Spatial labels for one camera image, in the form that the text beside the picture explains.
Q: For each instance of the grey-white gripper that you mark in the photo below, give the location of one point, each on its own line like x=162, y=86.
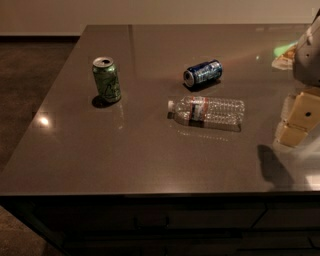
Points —
x=308, y=56

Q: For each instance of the blue pepsi can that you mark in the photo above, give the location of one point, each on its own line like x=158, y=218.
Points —
x=203, y=72

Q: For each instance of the green soda can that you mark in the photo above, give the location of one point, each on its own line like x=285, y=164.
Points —
x=106, y=79

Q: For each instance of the clear plastic water bottle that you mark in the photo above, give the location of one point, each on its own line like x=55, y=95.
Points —
x=208, y=112

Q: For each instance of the dark cabinet under counter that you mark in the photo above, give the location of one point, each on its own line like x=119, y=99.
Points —
x=172, y=226

